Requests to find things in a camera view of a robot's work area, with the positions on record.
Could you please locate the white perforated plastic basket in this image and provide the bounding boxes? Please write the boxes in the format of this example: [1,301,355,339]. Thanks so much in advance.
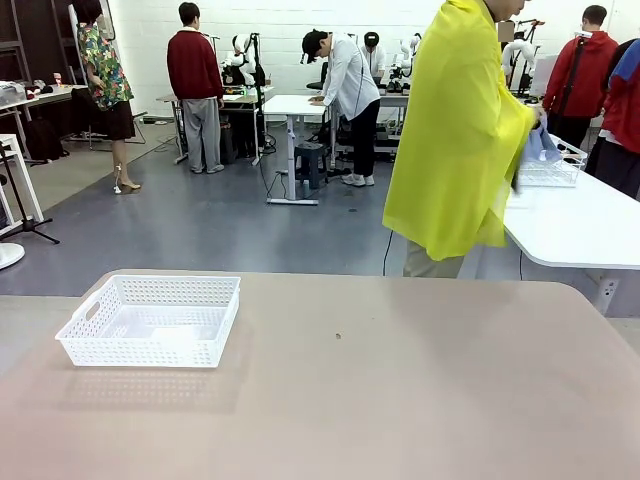
[54,274,242,370]

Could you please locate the blue cloth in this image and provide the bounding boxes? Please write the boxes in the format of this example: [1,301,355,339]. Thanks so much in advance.
[522,117,565,165]

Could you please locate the grey plastic stool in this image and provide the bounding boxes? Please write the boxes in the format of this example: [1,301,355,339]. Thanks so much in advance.
[293,142,330,190]

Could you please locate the white standing desk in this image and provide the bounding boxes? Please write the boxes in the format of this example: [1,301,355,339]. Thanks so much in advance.
[262,93,331,206]

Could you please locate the black office chair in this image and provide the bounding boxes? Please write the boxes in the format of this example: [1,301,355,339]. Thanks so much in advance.
[306,62,331,94]

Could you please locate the wood top robot desk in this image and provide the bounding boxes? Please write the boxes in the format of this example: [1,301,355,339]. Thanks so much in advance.
[156,85,276,166]

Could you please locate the person in white shirt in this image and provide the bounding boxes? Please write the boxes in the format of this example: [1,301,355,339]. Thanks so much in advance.
[301,28,382,188]

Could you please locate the person in yellow poncho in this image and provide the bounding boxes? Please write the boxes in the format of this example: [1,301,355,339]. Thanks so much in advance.
[382,0,544,280]

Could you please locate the seated person with headset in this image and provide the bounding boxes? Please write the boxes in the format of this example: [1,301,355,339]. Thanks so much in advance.
[363,31,387,84]

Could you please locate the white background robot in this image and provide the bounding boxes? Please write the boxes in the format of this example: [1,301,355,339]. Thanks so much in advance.
[222,33,266,89]
[388,33,424,94]
[501,18,545,97]

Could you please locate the person in dark red sweater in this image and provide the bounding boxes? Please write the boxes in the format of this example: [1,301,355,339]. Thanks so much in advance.
[166,2,226,175]

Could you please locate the large white table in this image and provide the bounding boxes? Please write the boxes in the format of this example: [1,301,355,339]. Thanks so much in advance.
[502,144,640,317]

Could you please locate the person in floral shirt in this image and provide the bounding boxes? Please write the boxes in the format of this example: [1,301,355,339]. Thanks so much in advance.
[72,0,143,195]

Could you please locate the person in red hooded jacket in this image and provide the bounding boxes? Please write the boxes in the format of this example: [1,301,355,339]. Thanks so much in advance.
[542,4,621,151]

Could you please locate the black floor tripod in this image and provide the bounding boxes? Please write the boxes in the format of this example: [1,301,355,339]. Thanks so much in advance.
[0,139,61,246]

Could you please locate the white round fan base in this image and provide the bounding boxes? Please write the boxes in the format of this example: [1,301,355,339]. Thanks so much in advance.
[0,243,26,271]

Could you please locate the person in red blue jacket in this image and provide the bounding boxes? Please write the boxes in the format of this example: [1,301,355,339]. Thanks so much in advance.
[584,38,640,201]

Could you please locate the black floor cable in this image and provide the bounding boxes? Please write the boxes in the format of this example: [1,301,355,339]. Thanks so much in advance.
[382,227,399,277]

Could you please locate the white wire basket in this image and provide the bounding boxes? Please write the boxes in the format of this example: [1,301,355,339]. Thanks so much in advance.
[514,134,589,189]

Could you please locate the black camera tripod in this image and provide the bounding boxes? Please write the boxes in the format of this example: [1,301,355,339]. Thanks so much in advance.
[559,29,596,121]

